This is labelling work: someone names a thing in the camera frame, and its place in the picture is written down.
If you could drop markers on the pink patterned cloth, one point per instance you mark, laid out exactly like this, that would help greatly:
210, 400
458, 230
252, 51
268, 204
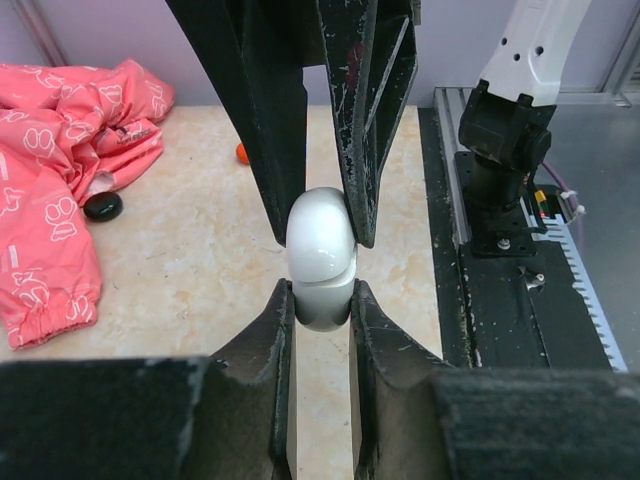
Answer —
67, 133

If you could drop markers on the white charging case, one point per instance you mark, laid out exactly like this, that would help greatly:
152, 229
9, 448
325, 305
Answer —
322, 258

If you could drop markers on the black charging case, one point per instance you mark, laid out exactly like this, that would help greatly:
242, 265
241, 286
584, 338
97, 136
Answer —
103, 207

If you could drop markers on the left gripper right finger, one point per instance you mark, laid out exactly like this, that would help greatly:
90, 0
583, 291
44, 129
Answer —
395, 430

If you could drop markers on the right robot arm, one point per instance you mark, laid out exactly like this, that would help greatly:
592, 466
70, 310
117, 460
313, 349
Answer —
505, 121

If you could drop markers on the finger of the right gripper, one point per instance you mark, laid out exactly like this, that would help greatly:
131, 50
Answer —
254, 70
371, 62

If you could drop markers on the orange charging case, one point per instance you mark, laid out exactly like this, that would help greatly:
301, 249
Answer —
241, 154

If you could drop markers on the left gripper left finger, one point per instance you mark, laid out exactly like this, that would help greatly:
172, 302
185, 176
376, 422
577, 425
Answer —
253, 412

